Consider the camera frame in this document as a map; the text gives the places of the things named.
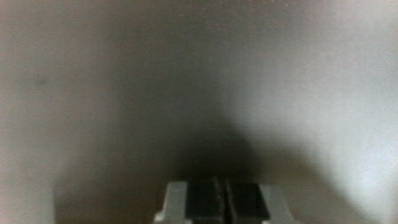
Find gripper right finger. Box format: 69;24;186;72
225;182;295;224

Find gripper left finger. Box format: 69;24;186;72
153;180;224;224

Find white cabinet body box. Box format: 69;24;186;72
0;0;398;224

